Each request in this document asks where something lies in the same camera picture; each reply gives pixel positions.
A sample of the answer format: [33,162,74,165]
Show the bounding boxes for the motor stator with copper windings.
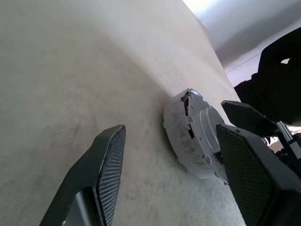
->
[163,88,230,186]

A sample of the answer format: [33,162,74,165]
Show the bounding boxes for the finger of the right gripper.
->
[221,100,282,137]

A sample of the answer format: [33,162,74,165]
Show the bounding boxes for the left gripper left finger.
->
[39,124,127,226]

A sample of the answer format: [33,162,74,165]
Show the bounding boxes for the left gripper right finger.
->
[215,123,301,226]

